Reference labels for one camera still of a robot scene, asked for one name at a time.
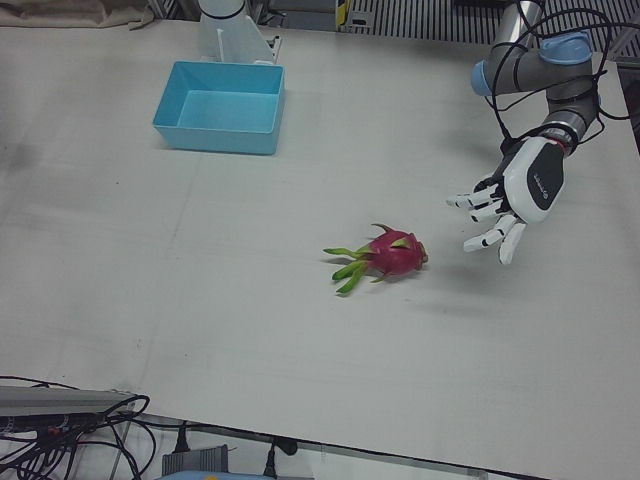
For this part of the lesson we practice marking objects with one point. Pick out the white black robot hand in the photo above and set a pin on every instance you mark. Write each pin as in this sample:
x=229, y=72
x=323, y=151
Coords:
x=530, y=180

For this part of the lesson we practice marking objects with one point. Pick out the pink dragon fruit green leaves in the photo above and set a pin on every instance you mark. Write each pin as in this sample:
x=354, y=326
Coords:
x=395, y=255

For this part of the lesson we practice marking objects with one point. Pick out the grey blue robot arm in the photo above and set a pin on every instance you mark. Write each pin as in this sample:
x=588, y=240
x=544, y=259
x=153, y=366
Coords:
x=530, y=70

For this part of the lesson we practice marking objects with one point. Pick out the grey ribbed panel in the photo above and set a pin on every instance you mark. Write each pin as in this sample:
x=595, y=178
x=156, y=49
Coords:
x=425, y=20

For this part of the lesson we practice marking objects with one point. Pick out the light blue plastic bin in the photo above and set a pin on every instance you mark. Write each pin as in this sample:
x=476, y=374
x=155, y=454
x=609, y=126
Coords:
x=220, y=140

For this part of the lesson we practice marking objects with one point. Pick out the black plug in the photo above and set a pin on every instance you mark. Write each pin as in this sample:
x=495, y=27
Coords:
x=182, y=437
x=277, y=452

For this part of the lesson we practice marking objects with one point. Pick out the grey ridged device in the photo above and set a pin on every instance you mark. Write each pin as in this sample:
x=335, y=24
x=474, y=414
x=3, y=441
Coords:
x=195, y=457

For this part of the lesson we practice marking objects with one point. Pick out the beige cloth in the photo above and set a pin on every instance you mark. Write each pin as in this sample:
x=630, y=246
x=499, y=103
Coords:
x=75, y=12

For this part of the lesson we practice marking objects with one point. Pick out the aluminium profile bar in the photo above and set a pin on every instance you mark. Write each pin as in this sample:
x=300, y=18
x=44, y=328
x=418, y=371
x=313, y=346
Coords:
x=50, y=397

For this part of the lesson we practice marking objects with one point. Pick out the yellow black striped post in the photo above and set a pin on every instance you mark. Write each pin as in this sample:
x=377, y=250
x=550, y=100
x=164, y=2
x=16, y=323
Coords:
x=343, y=12

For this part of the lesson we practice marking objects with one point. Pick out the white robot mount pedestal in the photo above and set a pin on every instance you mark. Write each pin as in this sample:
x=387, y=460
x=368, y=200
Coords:
x=235, y=40

